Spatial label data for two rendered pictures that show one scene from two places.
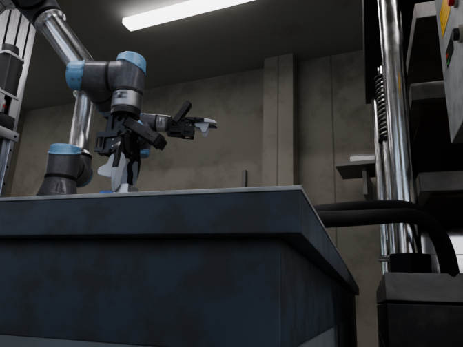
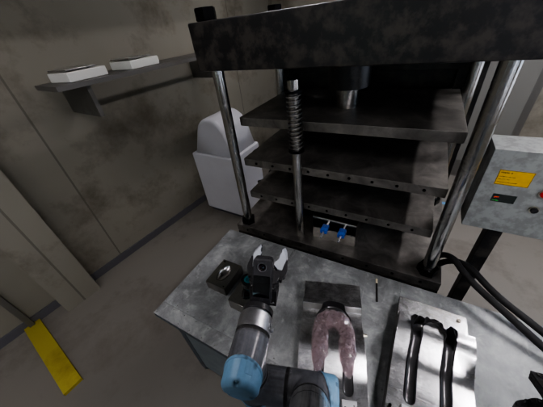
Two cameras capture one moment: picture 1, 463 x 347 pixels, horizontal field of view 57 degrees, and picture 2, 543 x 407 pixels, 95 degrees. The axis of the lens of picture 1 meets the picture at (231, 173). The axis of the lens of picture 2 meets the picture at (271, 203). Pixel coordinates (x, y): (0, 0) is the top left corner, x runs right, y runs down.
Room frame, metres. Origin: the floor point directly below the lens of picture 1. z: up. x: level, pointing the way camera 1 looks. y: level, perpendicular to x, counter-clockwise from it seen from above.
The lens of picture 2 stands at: (1.57, 0.57, 1.97)
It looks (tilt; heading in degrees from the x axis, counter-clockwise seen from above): 36 degrees down; 285
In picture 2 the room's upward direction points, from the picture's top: 8 degrees counter-clockwise
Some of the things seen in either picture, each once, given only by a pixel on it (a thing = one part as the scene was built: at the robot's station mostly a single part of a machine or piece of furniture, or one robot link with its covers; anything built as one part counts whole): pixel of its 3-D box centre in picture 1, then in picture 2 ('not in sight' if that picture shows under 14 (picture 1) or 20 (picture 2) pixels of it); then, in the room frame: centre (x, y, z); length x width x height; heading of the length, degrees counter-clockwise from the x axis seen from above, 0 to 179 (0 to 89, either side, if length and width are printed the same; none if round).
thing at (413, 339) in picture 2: not in sight; (430, 357); (1.17, 0.09, 0.92); 0.35 x 0.16 x 0.09; 72
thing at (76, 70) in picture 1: (92, 79); not in sight; (1.00, 0.37, 1.25); 0.11 x 0.11 x 0.08; 89
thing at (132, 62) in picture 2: not in sight; (134, 61); (3.11, -1.51, 1.83); 0.30 x 0.29 x 0.08; 66
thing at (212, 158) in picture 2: not in sight; (228, 163); (2.74, -2.03, 0.62); 0.67 x 0.55 x 1.24; 157
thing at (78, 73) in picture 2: (368, 162); (77, 73); (3.29, -1.10, 1.83); 0.30 x 0.29 x 0.08; 66
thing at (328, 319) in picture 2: not in sight; (333, 337); (1.52, 0.05, 0.90); 0.26 x 0.18 x 0.08; 89
